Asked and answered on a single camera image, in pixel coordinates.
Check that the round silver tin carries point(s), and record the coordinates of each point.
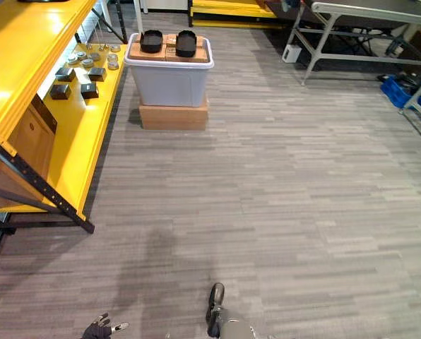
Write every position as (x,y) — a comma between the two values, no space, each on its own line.
(87,63)
(73,59)
(81,55)
(95,56)
(115,48)
(113,65)
(112,57)

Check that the black stand legs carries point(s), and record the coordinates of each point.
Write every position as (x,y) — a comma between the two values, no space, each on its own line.
(115,21)

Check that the tall cardboard box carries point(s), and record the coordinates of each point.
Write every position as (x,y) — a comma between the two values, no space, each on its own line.
(32,137)

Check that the small white box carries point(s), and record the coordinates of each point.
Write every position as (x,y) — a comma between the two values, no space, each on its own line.
(291,54)

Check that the black perforated shelf post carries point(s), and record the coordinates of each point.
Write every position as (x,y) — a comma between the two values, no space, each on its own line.
(37,183)

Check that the small silver cone part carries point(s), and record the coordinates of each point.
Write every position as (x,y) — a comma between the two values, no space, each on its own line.
(102,47)
(89,46)

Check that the low yellow rack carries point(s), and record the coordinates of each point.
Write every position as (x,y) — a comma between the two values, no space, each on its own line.
(231,12)

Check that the brown wooden panel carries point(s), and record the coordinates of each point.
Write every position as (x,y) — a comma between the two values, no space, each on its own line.
(2,176)

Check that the grey plastic tub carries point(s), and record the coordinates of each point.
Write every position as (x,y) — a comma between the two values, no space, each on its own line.
(168,83)

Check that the flat cardboard box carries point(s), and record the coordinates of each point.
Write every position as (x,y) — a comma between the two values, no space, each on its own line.
(173,118)

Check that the blue plastic bin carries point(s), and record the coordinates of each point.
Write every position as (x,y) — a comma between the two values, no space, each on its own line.
(396,92)

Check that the grey metal table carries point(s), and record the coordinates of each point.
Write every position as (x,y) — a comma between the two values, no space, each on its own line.
(355,14)

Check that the yellow shelf board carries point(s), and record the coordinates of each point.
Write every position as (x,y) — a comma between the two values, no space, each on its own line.
(80,134)
(27,53)

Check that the small black box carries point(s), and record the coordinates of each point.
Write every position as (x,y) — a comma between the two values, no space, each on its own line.
(97,74)
(65,74)
(60,92)
(89,90)

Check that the robot dark foot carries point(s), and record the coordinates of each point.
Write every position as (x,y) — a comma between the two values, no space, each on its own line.
(215,296)

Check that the grey metal frame leg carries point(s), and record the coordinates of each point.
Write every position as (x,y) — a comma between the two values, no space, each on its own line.
(420,97)

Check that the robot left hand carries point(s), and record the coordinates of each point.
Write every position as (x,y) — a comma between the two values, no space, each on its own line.
(95,332)

